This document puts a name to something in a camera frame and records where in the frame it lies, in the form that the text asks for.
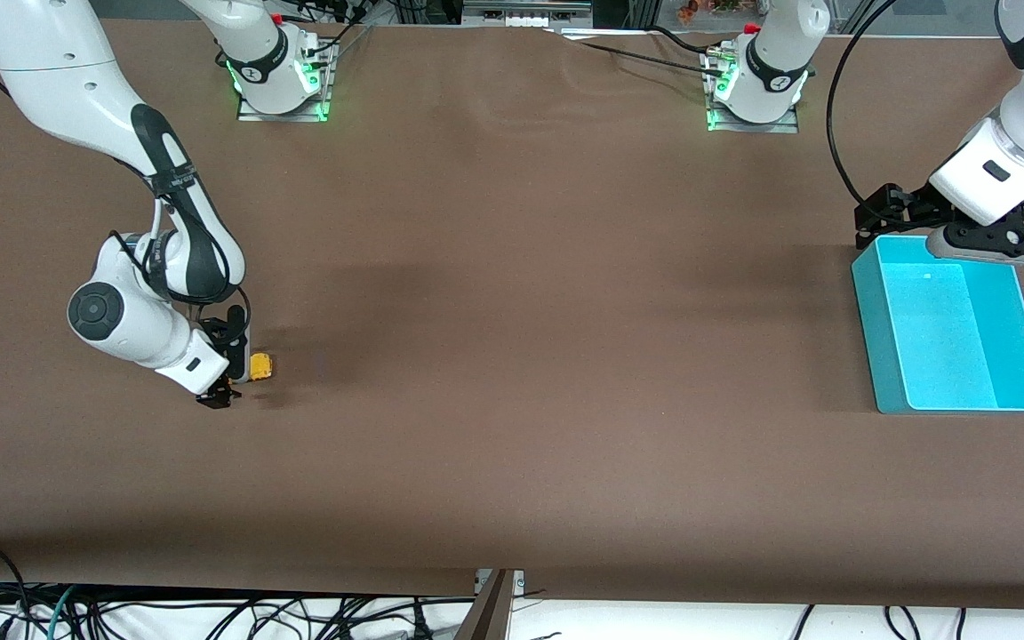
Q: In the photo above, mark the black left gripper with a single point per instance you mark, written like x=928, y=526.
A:
x=912, y=205

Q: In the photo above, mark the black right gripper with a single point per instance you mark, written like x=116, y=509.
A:
x=220, y=394

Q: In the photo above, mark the yellow beetle toy car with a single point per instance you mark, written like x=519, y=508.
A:
x=261, y=366

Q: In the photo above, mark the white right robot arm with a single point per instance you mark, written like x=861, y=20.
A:
x=59, y=71

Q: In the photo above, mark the teal plastic bin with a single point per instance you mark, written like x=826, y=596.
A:
x=948, y=356

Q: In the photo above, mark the brown table cover sheet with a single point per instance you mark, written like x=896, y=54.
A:
x=512, y=356

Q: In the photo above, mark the orange colourful background object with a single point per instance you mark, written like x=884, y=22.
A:
x=708, y=8

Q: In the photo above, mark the grey power strip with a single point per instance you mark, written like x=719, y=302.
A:
x=525, y=12

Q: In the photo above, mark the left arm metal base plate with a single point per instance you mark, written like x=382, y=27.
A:
x=752, y=127

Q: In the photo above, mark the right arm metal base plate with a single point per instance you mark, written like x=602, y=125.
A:
x=285, y=116

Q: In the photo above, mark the aluminium frame post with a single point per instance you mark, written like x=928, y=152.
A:
x=487, y=613

